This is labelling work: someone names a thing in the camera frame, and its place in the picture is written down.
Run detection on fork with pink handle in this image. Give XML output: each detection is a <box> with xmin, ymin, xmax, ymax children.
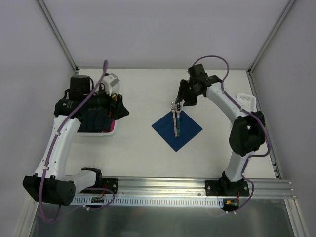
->
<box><xmin>171</xmin><ymin>102</ymin><xmax>177</xmax><ymax>137</ymax></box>

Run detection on spoon with green handle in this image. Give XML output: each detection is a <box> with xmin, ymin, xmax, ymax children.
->
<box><xmin>176</xmin><ymin>103</ymin><xmax>182</xmax><ymax>137</ymax></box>

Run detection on blue paper napkin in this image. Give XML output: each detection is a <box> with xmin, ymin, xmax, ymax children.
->
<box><xmin>152</xmin><ymin>111</ymin><xmax>202</xmax><ymax>152</ymax></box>

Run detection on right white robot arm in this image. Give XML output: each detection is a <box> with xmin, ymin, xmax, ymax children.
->
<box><xmin>176</xmin><ymin>64</ymin><xmax>265</xmax><ymax>197</ymax></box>

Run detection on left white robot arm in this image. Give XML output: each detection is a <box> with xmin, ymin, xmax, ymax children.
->
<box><xmin>23</xmin><ymin>73</ymin><xmax>129</xmax><ymax>206</ymax></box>

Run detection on rolled dark napkin bundles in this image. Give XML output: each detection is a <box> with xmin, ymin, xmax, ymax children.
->
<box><xmin>78</xmin><ymin>103</ymin><xmax>115</xmax><ymax>133</ymax></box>

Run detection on white plastic bin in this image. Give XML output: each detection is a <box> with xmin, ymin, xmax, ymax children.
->
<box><xmin>78</xmin><ymin>78</ymin><xmax>120</xmax><ymax>136</ymax></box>

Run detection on white perforated utensil tray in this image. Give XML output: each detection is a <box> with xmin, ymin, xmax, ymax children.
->
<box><xmin>237</xmin><ymin>93</ymin><xmax>257</xmax><ymax>112</ymax></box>

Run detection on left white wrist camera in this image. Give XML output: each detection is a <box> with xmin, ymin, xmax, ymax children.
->
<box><xmin>102</xmin><ymin>73</ymin><xmax>120</xmax><ymax>95</ymax></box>

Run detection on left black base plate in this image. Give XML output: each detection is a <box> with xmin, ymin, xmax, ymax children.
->
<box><xmin>81</xmin><ymin>178</ymin><xmax>119</xmax><ymax>195</ymax></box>

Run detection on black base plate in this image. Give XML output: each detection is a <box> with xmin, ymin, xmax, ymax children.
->
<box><xmin>81</xmin><ymin>178</ymin><xmax>119</xmax><ymax>195</ymax></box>
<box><xmin>205</xmin><ymin>179</ymin><xmax>250</xmax><ymax>197</ymax></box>

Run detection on aluminium mounting rail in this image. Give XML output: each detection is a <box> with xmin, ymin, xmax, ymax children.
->
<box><xmin>29</xmin><ymin>176</ymin><xmax>296</xmax><ymax>199</ymax></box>

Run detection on white slotted cable duct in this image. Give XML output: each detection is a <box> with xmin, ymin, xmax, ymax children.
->
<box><xmin>71</xmin><ymin>196</ymin><xmax>224</xmax><ymax>208</ymax></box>

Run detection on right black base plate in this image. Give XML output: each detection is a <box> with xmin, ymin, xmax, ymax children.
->
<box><xmin>205</xmin><ymin>179</ymin><xmax>250</xmax><ymax>197</ymax></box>

